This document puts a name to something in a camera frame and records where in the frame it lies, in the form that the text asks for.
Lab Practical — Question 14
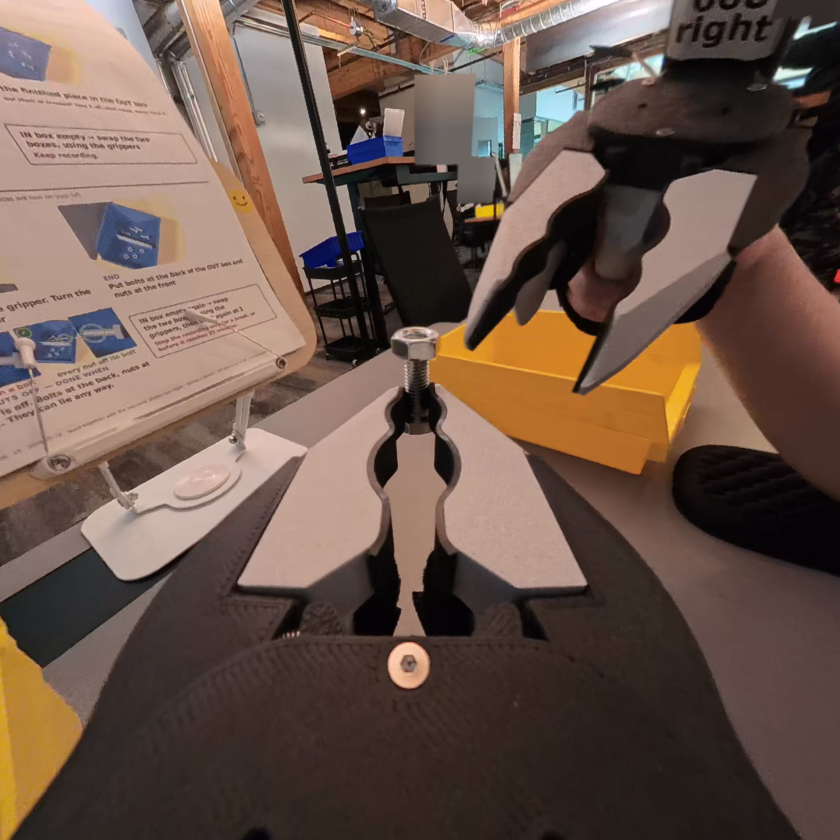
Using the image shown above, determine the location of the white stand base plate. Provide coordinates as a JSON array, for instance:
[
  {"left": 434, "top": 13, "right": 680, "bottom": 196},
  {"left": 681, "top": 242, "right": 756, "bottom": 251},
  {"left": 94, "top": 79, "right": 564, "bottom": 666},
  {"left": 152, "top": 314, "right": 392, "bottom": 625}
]
[{"left": 82, "top": 428, "right": 308, "bottom": 581}]

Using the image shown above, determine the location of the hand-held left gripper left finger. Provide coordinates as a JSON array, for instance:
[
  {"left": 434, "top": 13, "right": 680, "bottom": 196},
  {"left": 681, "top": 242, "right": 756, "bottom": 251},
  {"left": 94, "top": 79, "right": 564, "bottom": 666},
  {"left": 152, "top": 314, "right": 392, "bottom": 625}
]
[{"left": 236, "top": 387, "right": 404, "bottom": 613}]

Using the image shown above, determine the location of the blue storage bin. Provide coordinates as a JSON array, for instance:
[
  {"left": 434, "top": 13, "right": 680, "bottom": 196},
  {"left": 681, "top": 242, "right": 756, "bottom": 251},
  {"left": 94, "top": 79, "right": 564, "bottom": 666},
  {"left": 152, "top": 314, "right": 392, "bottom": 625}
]
[
  {"left": 300, "top": 231, "right": 365, "bottom": 269},
  {"left": 346, "top": 134, "right": 403, "bottom": 165}
]

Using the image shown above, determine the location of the yellow plastic bin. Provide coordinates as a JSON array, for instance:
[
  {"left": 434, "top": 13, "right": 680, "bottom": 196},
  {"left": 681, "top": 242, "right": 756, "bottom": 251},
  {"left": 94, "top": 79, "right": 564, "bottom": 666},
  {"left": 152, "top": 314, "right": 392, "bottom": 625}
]
[
  {"left": 0, "top": 617, "right": 83, "bottom": 836},
  {"left": 433, "top": 308, "right": 703, "bottom": 475}
]

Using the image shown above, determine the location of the wooden top desk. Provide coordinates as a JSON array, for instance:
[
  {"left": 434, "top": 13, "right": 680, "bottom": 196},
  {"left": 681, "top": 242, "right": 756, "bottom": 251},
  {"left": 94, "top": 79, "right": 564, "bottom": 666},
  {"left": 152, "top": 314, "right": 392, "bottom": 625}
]
[{"left": 302, "top": 156, "right": 460, "bottom": 316}]

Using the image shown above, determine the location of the dark table mat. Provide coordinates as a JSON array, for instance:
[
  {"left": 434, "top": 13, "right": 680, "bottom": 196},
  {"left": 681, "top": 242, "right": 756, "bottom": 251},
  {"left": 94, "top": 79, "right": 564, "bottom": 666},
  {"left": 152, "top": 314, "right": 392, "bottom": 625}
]
[{"left": 0, "top": 548, "right": 165, "bottom": 667}]

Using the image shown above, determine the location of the silver air duct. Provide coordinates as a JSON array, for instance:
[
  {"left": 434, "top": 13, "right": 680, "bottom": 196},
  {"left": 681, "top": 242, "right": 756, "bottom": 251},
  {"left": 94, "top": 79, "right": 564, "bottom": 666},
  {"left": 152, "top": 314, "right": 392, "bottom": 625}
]
[{"left": 364, "top": 0, "right": 631, "bottom": 50}]

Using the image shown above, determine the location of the wooden post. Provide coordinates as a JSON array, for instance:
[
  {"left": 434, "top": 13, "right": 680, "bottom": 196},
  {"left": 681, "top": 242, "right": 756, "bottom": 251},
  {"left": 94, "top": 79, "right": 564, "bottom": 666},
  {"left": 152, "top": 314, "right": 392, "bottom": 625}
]
[{"left": 502, "top": 36, "right": 523, "bottom": 157}]

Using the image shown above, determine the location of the person's right hand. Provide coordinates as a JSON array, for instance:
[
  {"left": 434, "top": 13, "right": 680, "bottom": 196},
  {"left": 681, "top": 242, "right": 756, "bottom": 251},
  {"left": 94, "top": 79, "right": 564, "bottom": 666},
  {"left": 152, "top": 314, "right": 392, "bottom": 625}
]
[{"left": 567, "top": 261, "right": 643, "bottom": 324}]

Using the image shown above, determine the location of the wooden instruction board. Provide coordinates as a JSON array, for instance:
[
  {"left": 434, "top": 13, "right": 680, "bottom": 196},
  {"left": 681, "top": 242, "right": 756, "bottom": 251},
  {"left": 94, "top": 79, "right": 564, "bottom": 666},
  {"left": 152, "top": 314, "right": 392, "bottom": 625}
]
[{"left": 0, "top": 0, "right": 317, "bottom": 509}]

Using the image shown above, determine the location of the person's right forearm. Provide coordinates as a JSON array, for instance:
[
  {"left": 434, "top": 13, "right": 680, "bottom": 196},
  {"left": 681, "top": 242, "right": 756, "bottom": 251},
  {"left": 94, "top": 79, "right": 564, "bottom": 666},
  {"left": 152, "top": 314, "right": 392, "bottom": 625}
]
[{"left": 696, "top": 226, "right": 840, "bottom": 473}]

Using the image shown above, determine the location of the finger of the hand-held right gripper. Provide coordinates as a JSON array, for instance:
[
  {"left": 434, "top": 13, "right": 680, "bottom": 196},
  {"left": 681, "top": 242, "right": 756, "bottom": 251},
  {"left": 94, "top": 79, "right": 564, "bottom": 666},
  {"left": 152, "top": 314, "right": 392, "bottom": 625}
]
[
  {"left": 574, "top": 168, "right": 760, "bottom": 396},
  {"left": 463, "top": 148, "right": 607, "bottom": 352}
]

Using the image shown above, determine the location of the black metal rack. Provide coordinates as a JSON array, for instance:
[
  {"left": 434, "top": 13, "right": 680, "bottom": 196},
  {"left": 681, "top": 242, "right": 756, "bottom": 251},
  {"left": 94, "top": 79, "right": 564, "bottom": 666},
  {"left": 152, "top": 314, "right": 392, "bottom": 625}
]
[{"left": 281, "top": 0, "right": 389, "bottom": 366}]

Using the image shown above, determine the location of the brown wooden beam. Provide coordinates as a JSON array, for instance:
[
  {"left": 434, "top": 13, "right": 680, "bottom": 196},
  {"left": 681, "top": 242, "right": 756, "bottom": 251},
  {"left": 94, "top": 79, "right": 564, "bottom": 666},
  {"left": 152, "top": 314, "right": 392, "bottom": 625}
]
[{"left": 176, "top": 0, "right": 306, "bottom": 290}]

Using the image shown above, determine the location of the steel hex bolt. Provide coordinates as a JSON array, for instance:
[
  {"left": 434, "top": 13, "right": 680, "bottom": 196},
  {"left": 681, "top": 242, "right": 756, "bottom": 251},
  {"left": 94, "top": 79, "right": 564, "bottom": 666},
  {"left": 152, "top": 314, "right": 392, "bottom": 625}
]
[{"left": 402, "top": 357, "right": 434, "bottom": 435}]

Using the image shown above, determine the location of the black wrist rest pad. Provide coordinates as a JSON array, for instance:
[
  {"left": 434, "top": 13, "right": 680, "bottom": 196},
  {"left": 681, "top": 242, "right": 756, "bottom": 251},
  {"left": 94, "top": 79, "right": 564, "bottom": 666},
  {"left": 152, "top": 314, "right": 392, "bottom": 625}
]
[{"left": 672, "top": 445, "right": 840, "bottom": 577}]

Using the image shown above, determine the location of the black high-back chair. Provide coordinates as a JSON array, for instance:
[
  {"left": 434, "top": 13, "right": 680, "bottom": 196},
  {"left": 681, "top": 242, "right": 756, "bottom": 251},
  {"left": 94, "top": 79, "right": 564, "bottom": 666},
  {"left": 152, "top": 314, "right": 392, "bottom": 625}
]
[{"left": 360, "top": 196, "right": 473, "bottom": 326}]

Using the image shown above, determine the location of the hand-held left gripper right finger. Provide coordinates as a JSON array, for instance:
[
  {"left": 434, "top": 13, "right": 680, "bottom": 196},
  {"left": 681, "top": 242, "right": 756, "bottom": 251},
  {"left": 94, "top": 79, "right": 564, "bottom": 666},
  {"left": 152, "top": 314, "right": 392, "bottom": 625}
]
[{"left": 432, "top": 385, "right": 589, "bottom": 613}]

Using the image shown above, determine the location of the printed instruction sheet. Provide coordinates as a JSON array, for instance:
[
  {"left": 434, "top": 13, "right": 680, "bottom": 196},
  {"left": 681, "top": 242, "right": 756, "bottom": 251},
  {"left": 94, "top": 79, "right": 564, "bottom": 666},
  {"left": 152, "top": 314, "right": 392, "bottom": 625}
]
[{"left": 0, "top": 26, "right": 306, "bottom": 473}]

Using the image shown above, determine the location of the white round disc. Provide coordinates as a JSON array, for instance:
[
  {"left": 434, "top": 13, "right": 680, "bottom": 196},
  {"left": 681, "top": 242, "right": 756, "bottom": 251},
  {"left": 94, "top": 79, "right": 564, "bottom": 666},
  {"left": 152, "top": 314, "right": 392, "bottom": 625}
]
[{"left": 174, "top": 462, "right": 232, "bottom": 501}]

